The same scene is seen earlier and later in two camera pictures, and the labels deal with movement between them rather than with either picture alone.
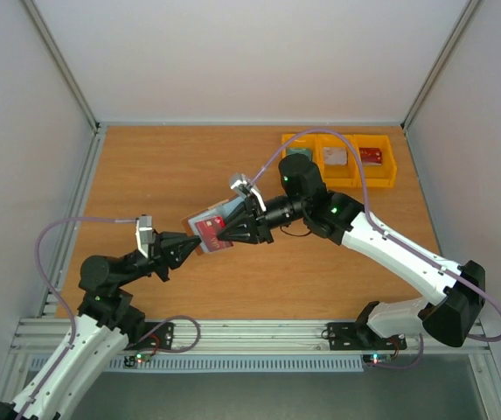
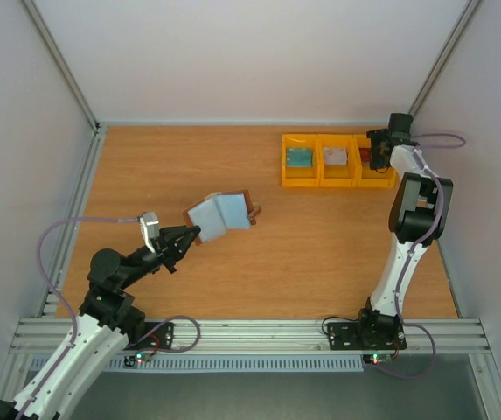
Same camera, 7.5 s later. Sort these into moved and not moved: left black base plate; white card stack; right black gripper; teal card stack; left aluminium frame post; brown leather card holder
Moved: right black gripper; brown leather card holder
Not moved: teal card stack; left aluminium frame post; left black base plate; white card stack
